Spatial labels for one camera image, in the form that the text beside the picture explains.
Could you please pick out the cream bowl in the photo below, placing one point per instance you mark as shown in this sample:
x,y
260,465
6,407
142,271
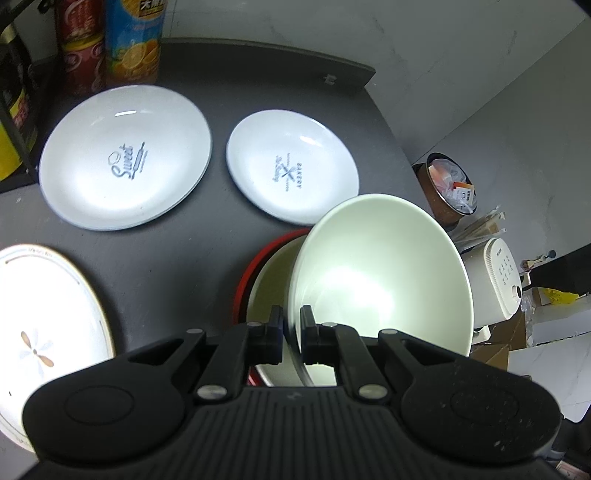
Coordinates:
x,y
380,262
271,289

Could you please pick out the dark soy sauce jug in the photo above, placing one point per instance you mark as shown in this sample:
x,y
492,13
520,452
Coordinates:
x,y
17,85

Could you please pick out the red and black bowl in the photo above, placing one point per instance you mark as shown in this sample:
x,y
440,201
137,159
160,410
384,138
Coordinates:
x,y
245,284

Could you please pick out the small white Bakery plate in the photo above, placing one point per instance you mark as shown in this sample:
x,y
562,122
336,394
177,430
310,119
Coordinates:
x,y
290,166

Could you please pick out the white electric kettle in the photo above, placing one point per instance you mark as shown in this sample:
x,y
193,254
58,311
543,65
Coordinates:
x,y
496,285

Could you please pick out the cardboard boxes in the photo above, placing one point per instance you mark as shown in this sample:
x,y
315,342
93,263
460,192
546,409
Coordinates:
x,y
548,344

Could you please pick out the red drink can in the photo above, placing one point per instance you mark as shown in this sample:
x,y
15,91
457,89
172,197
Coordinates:
x,y
80,26

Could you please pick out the flat white gold-rimmed plate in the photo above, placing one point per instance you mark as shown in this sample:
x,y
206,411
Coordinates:
x,y
52,324

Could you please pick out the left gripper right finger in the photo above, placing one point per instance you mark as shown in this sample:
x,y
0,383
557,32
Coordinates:
x,y
342,348

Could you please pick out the orange juice bottle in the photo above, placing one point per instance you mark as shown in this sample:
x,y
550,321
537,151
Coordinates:
x,y
133,30

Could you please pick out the brown trash bin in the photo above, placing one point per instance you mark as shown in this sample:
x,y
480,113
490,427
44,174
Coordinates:
x,y
450,192

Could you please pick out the black metal spice rack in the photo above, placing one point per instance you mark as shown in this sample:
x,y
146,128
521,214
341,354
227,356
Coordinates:
x,y
18,166

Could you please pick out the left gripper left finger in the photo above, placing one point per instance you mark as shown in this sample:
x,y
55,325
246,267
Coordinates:
x,y
245,345

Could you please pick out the large white Sweet plate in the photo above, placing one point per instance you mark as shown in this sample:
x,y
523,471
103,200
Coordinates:
x,y
124,157

